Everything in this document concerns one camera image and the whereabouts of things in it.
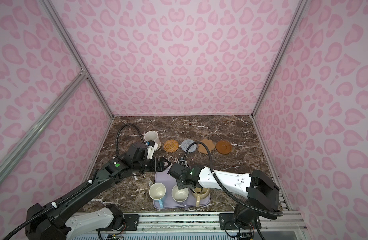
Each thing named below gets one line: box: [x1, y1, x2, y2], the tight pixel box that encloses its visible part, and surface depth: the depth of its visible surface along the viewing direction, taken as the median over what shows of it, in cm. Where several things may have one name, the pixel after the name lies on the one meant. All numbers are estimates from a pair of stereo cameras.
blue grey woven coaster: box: [180, 139, 197, 153], surface depth 105 cm
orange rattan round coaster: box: [163, 139, 179, 153], surface depth 103 cm
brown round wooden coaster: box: [215, 140, 232, 155], surface depth 103 cm
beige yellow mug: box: [191, 187, 210, 207], surface depth 76 cm
